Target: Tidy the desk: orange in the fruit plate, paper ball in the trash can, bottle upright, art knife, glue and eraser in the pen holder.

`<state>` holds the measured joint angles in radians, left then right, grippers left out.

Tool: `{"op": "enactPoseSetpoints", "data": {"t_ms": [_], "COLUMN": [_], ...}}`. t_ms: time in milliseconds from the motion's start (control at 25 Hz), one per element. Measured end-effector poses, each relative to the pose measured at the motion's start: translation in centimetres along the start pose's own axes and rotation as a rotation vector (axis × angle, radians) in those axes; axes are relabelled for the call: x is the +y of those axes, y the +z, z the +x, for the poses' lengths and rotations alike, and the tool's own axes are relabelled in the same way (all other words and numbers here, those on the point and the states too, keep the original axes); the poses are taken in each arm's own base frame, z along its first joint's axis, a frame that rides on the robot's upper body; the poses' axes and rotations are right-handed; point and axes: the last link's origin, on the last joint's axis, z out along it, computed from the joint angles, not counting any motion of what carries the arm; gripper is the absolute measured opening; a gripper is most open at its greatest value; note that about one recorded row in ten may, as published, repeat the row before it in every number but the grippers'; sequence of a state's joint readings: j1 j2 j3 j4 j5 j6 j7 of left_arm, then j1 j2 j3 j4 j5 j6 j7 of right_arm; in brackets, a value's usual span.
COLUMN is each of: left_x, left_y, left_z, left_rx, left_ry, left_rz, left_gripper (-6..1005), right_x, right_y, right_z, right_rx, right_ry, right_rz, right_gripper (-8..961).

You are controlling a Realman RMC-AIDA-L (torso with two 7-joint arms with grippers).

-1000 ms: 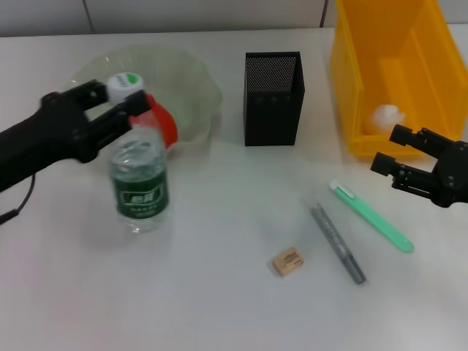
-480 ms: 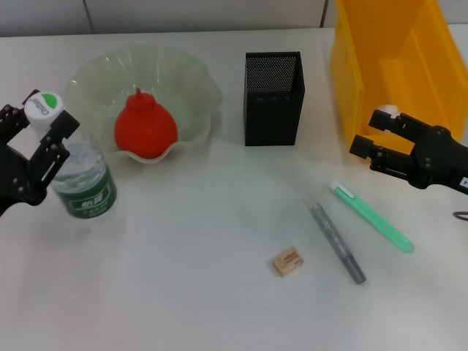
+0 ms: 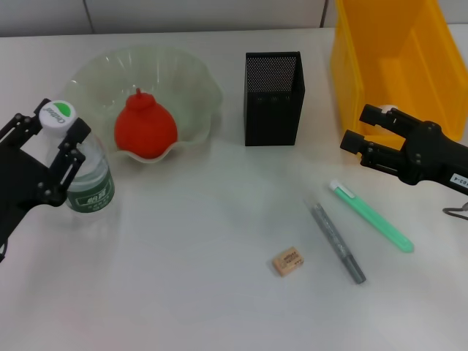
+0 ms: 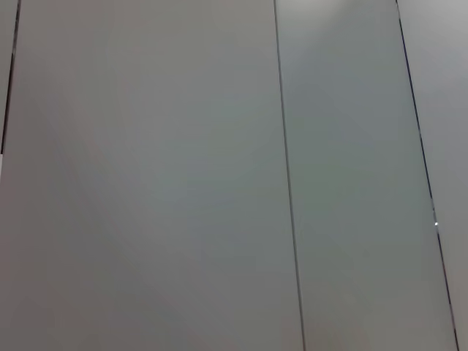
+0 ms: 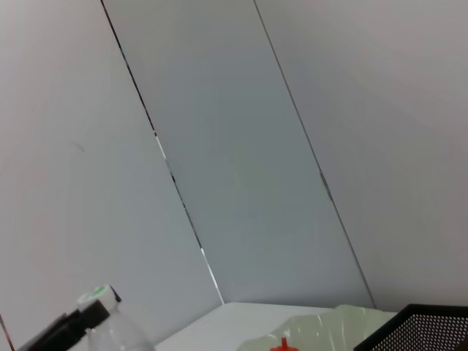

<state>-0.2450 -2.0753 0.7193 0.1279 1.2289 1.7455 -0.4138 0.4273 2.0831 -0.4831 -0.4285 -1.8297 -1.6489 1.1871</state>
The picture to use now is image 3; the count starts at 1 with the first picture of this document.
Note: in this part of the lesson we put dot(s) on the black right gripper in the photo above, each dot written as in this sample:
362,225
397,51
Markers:
431,157

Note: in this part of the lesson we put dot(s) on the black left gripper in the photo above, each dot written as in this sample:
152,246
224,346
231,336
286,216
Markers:
18,183

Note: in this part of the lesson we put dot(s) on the clear green-label water bottle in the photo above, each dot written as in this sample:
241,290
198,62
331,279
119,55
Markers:
93,183

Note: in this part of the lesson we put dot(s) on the green pen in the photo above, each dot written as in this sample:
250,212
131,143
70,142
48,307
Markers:
365,214

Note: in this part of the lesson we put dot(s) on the grey marker pen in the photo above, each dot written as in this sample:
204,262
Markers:
336,241

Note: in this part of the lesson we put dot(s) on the tan eraser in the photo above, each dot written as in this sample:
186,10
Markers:
288,262

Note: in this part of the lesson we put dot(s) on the orange fruit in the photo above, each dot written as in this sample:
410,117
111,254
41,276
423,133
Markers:
146,124

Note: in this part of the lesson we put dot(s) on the black mesh pen holder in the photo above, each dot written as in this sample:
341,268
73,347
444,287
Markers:
274,120

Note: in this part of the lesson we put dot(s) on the translucent wavy fruit plate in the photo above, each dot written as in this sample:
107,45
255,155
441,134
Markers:
164,80

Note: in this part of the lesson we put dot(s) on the yellow plastic storage bin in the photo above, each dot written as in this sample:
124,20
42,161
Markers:
402,66

